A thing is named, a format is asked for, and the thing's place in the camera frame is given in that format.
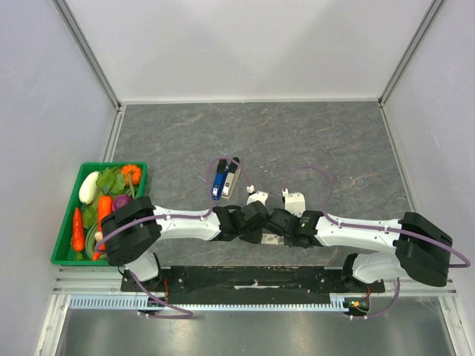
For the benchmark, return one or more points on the orange toy carrot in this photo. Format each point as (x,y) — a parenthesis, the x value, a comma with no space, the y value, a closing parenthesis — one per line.
(104,209)

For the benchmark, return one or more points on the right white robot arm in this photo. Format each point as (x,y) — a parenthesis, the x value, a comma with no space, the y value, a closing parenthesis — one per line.
(411,247)

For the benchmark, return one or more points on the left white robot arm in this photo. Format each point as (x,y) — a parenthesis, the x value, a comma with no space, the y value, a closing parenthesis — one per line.
(130,232)

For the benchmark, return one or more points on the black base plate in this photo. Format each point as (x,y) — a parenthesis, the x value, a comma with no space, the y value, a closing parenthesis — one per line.
(251,284)

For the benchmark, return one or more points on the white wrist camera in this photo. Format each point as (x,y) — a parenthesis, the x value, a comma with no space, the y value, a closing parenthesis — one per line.
(256,195)
(294,203)

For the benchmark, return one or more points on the white toy eggplant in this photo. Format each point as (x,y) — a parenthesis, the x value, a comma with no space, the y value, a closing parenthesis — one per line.
(88,188)

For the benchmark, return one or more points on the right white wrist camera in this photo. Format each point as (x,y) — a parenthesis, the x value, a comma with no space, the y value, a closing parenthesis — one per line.
(294,203)

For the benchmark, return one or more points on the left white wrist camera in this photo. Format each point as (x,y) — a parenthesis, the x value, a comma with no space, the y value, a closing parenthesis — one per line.
(256,195)

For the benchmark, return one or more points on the beige black stapler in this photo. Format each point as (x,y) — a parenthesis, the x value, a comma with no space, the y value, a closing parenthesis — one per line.
(232,173)

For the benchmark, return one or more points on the purple toy onion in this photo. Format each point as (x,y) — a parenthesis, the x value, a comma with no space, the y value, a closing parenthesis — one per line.
(120,201)

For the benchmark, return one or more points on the staple box with red mark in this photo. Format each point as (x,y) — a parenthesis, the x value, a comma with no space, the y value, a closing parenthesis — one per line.
(272,239)

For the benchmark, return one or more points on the green plastic bin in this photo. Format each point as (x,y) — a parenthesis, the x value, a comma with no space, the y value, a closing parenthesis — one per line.
(63,254)

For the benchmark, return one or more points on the orange toy pumpkin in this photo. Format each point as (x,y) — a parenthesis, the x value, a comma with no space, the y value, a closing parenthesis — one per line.
(132,174)

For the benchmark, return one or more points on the green toy leafy vegetable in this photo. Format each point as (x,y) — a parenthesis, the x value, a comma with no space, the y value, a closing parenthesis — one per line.
(111,181)

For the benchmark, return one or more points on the red toy chili pepper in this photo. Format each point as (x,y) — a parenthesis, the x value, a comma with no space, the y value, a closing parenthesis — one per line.
(78,234)

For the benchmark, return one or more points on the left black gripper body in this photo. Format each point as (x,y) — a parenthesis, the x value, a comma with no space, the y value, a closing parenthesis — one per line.
(252,235)

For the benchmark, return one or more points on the green toy beans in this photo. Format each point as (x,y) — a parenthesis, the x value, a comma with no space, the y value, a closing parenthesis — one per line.
(90,241)

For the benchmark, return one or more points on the light blue cable duct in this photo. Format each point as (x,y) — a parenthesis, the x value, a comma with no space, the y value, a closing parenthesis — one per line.
(144,303)

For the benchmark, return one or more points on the blue stapler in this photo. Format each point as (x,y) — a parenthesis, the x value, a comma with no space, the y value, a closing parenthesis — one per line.
(219,179)

